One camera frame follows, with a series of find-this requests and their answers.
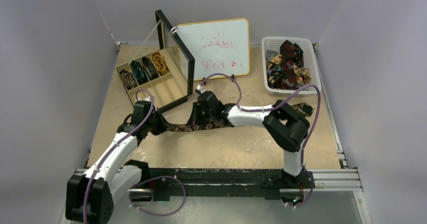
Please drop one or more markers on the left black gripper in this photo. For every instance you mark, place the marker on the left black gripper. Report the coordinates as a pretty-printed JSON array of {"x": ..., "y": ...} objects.
[{"x": 162, "y": 126}]

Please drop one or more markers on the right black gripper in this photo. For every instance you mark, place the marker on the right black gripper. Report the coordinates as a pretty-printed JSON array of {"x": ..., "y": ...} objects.
[{"x": 197, "y": 115}]

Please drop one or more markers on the brown floral black tie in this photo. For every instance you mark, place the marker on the brown floral black tie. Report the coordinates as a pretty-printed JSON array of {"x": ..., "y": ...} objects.
[{"x": 198, "y": 122}]

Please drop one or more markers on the white plastic basket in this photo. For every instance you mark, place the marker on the white plastic basket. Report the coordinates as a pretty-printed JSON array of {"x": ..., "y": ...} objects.
[{"x": 270, "y": 48}]

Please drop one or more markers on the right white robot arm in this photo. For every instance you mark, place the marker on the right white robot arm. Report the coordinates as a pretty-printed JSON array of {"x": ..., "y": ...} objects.
[{"x": 288, "y": 128}]

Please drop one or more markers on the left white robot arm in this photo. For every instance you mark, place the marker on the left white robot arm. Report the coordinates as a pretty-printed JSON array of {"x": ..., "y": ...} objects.
[{"x": 110, "y": 169}]

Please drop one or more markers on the black tie storage box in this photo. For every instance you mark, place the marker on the black tie storage box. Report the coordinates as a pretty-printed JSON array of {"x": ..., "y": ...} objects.
[{"x": 173, "y": 88}]

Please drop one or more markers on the dark grey rolled tie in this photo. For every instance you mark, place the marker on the dark grey rolled tie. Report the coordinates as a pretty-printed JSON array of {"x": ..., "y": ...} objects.
[{"x": 149, "y": 68}]

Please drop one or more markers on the blue dark rolled tie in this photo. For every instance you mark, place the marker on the blue dark rolled tie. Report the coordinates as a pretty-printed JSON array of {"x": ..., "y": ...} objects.
[{"x": 138, "y": 72}]

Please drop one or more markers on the grey patterned rolled tie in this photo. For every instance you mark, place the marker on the grey patterned rolled tie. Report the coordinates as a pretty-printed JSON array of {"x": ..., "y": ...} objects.
[{"x": 127, "y": 79}]

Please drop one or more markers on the small whiteboard with stand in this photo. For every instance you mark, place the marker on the small whiteboard with stand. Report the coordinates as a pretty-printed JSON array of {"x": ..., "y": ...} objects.
[{"x": 220, "y": 46}]

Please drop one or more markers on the yellow rolled tie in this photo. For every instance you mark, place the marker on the yellow rolled tie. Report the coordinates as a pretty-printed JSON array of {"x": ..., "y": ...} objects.
[{"x": 159, "y": 63}]

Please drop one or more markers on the colourful patterned tie pile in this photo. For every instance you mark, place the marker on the colourful patterned tie pile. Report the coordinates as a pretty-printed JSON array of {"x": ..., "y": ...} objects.
[{"x": 274, "y": 74}]

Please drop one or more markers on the dark red tie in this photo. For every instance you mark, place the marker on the dark red tie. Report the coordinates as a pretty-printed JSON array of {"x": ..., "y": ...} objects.
[{"x": 291, "y": 56}]

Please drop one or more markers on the black aluminium mounting rail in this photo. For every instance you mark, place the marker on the black aluminium mounting rail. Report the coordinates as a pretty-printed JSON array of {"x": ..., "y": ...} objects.
[{"x": 163, "y": 183}]

